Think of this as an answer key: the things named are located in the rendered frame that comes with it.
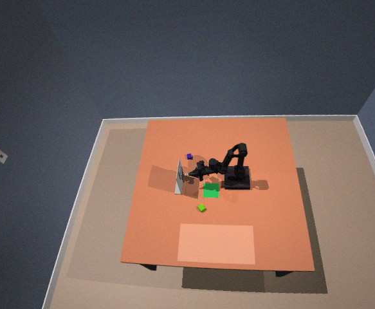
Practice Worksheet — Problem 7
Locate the small green block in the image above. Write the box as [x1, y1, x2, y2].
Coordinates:
[198, 204, 206, 212]

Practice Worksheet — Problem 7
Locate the green square patch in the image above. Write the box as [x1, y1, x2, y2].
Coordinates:
[203, 183, 219, 198]

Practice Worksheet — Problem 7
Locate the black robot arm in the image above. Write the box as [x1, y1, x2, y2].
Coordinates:
[208, 143, 248, 182]

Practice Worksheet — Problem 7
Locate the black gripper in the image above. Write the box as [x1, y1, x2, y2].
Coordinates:
[188, 162, 210, 182]

